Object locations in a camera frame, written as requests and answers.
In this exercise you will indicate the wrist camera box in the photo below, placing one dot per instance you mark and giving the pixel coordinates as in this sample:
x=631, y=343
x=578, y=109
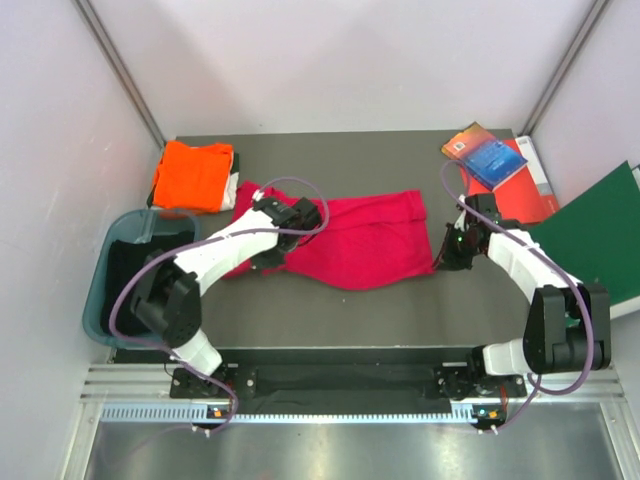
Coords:
x=485, y=204
x=307, y=217

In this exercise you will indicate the teal plastic basin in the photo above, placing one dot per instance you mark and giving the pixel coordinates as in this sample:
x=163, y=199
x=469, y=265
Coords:
x=137, y=226

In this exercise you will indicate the red t shirt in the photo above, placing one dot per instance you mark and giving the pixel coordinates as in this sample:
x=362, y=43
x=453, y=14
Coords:
x=370, y=242

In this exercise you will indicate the red book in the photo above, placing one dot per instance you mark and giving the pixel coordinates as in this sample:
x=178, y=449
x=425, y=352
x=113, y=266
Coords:
x=527, y=196

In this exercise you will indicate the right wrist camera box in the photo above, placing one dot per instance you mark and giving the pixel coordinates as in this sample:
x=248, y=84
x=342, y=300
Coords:
x=485, y=204

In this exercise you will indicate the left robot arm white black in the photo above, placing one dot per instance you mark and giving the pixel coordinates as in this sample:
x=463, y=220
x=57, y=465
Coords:
x=167, y=299

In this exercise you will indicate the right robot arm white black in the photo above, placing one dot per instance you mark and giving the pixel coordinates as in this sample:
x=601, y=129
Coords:
x=567, y=332

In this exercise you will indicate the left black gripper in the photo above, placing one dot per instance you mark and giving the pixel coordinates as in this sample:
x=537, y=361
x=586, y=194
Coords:
x=258, y=262

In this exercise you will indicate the grey slotted cable duct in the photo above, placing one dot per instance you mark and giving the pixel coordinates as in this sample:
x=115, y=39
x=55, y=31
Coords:
x=199, y=413

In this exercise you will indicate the aluminium frame rail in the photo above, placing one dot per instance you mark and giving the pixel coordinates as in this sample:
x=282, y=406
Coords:
x=589, y=434

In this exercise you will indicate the black garment in basin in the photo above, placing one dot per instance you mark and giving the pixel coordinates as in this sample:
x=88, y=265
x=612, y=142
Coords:
x=123, y=262

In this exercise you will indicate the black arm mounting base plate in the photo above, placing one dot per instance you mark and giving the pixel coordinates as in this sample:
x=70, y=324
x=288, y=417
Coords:
x=343, y=381

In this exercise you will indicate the blue orange book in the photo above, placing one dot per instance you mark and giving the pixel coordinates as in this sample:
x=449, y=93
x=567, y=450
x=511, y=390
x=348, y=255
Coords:
x=489, y=160

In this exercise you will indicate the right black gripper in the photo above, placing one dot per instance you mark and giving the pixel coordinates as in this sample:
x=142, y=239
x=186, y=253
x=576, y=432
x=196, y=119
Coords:
x=446, y=259

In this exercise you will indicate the green ring binder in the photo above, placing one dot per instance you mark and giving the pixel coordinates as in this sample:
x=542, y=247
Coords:
x=595, y=237

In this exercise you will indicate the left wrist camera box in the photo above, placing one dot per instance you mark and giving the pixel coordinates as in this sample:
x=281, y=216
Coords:
x=307, y=217

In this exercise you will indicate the folded orange t shirt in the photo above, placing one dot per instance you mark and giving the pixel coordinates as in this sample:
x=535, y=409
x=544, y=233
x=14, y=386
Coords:
x=191, y=178

